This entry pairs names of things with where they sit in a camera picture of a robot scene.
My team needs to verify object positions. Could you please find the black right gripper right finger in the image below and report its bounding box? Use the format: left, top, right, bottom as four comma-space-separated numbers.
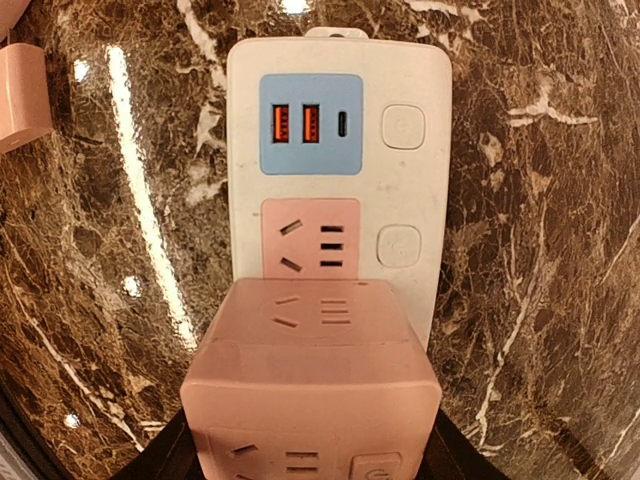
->
427, 409, 505, 480

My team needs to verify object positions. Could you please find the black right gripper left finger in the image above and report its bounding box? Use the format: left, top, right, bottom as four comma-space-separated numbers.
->
117, 417, 200, 479

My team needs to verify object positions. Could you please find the pink cube socket adapter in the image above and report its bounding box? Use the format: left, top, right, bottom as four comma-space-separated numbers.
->
180, 279, 442, 479

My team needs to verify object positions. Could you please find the white multicolour power strip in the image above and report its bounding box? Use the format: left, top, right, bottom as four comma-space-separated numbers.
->
226, 27, 452, 342

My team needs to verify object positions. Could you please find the pink flat plug adapter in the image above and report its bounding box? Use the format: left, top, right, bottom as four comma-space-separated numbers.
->
1, 43, 53, 154

